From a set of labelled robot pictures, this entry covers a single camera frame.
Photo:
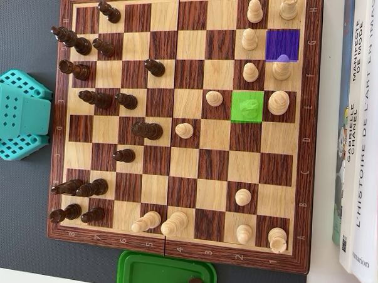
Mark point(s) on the dark wooden chess rook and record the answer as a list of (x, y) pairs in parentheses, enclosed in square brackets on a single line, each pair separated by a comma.
[(65, 213), (74, 69)]

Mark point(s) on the white Gabrielle Chanel book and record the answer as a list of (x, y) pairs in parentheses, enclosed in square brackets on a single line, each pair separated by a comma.
[(353, 123)]

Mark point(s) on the illustrated thin comic book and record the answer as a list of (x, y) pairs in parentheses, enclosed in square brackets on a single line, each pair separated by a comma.
[(340, 154)]

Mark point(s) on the wooden chessboard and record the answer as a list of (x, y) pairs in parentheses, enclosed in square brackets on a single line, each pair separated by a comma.
[(213, 167)]

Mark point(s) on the light wooden chess knight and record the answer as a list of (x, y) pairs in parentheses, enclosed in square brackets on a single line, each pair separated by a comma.
[(249, 108)]

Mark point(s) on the light wooden chess rook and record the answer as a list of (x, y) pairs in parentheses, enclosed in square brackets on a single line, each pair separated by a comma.
[(277, 240), (289, 8)]

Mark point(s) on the green plastic tray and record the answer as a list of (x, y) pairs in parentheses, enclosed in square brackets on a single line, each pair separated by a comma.
[(158, 271)]

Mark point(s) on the dark wooden chess queen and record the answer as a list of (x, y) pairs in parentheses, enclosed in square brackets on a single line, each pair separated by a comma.
[(147, 130)]

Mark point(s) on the dark wooden chess bishop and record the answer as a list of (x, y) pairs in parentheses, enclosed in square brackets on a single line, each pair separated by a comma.
[(66, 187), (71, 39)]

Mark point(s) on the light wooden chess queen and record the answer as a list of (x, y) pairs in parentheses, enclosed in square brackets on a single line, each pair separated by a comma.
[(174, 224)]

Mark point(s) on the dark wooden chess pawn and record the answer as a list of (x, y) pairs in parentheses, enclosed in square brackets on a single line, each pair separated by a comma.
[(154, 67), (124, 156), (126, 100), (103, 47), (109, 12), (92, 214)]

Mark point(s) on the dark grey mat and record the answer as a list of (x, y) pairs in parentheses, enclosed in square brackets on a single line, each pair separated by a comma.
[(17, 203)]

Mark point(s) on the white art history book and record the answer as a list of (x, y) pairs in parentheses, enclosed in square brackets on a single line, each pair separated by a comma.
[(368, 155)]

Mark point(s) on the dark wooden chess king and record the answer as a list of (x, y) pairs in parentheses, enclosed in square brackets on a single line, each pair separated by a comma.
[(95, 99)]

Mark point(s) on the teal perforated robot base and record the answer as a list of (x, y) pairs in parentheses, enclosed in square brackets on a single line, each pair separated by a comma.
[(17, 115)]

